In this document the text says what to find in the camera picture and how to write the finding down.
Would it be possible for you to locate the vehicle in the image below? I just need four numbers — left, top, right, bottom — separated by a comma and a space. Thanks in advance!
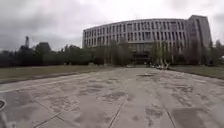
155, 64, 171, 71

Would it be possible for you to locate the large grey curved building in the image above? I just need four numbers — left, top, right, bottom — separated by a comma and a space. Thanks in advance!
81, 14, 213, 65

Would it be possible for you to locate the grey stone slab pavement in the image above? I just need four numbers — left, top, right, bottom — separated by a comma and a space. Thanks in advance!
0, 67, 224, 128

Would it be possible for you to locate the grass lawn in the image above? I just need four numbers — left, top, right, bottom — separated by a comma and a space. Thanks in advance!
169, 64, 224, 80
0, 64, 114, 84

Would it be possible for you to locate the row of trees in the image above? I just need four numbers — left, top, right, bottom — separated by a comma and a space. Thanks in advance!
0, 39, 224, 69

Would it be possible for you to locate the tall tower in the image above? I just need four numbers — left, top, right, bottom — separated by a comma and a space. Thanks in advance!
24, 35, 30, 48

